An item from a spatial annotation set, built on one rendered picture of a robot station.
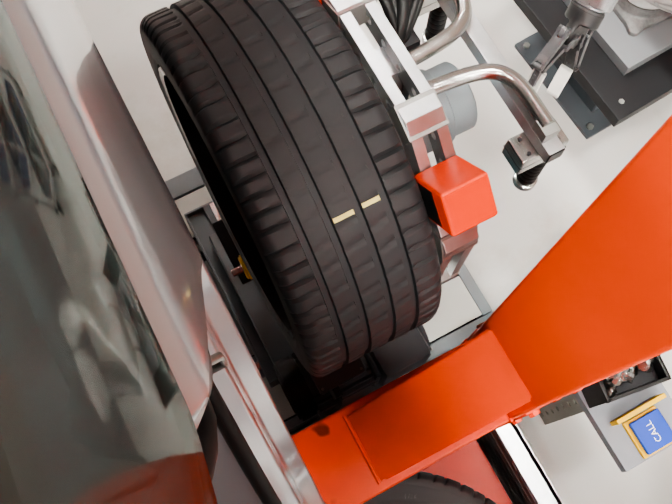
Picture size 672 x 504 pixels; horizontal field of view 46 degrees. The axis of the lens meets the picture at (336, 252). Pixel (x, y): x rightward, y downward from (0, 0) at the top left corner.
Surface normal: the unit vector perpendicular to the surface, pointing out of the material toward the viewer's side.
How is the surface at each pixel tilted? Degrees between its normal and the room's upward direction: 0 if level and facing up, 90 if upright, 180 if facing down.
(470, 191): 45
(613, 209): 90
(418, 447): 36
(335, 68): 4
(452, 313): 0
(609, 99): 0
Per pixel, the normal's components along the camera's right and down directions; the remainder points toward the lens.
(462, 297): 0.02, -0.30
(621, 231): -0.88, 0.44
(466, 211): 0.34, 0.38
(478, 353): -0.51, 0.02
